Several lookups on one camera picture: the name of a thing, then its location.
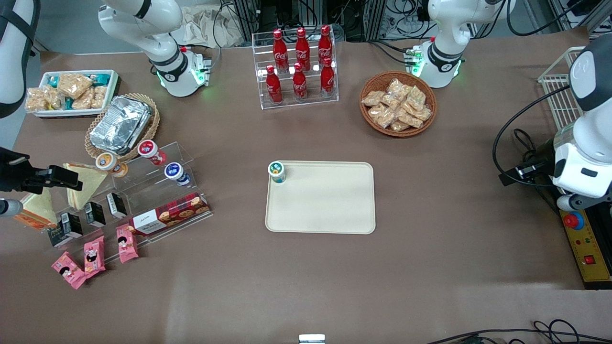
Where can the clear bagged granola snack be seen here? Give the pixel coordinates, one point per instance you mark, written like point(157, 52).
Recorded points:
point(83, 100)
point(74, 85)
point(54, 98)
point(99, 97)
point(35, 100)

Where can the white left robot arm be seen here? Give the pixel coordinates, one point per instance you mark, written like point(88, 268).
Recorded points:
point(449, 48)

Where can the green lid yogurt cup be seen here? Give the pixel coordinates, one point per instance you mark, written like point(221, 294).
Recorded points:
point(277, 171)

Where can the triangle sandwich clear wrap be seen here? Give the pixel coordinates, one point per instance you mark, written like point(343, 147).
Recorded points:
point(40, 208)
point(91, 184)

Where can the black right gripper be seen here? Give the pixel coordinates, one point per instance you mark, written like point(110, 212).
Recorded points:
point(10, 170)

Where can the crumpled beige paper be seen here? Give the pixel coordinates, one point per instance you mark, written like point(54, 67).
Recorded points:
point(210, 26)

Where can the clear acrylic tiered stand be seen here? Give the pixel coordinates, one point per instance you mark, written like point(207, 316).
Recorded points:
point(143, 191)

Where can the orange lid yogurt cup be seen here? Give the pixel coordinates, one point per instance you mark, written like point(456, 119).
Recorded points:
point(106, 161)

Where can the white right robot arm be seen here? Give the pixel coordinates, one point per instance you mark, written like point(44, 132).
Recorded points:
point(143, 28)

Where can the clear acrylic bottle rack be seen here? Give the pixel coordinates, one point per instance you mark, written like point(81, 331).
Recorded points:
point(311, 102)

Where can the clear wrapped rice cracker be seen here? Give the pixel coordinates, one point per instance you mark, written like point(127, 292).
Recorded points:
point(399, 126)
point(423, 113)
point(396, 87)
point(410, 118)
point(381, 116)
point(416, 98)
point(391, 102)
point(373, 98)

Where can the small black carton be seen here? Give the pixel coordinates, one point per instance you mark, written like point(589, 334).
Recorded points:
point(57, 236)
point(72, 224)
point(116, 205)
point(95, 214)

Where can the red cola bottle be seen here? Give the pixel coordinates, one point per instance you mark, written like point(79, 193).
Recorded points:
point(274, 87)
point(327, 79)
point(325, 47)
point(299, 84)
point(280, 52)
point(302, 50)

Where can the round wicker snack basket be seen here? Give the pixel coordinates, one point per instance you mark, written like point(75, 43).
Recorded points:
point(370, 124)

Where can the teal snack packet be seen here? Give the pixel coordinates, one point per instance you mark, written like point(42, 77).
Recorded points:
point(52, 80)
point(99, 78)

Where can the oval wicker basket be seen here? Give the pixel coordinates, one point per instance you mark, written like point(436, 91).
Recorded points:
point(153, 126)

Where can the white rectangular snack bin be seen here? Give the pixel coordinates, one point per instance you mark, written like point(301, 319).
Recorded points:
point(113, 86)

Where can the small silver bracket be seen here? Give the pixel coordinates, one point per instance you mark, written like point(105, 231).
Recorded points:
point(311, 338)

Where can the blue lid yogurt cup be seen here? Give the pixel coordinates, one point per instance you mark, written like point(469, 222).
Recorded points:
point(174, 171)

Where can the black box yellow control panel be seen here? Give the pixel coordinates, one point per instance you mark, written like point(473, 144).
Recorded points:
point(585, 243)

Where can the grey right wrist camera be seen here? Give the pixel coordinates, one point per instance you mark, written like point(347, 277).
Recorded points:
point(10, 208)

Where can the beige plastic tray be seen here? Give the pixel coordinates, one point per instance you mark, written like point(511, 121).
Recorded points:
point(325, 205)

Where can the aluminium foil container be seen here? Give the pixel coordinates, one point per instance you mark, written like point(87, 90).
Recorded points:
point(119, 124)

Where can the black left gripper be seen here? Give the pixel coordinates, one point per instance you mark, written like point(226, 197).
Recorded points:
point(543, 153)

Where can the red plaid cookie box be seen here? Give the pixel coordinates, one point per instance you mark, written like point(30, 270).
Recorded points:
point(177, 212)

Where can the aluminium frame rack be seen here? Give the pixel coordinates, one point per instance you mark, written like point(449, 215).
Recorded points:
point(363, 19)

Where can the pink snack packet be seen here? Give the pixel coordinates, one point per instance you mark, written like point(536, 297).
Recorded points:
point(94, 256)
point(70, 271)
point(127, 243)

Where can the red lid yogurt cup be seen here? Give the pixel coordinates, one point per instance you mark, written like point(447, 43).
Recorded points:
point(148, 149)

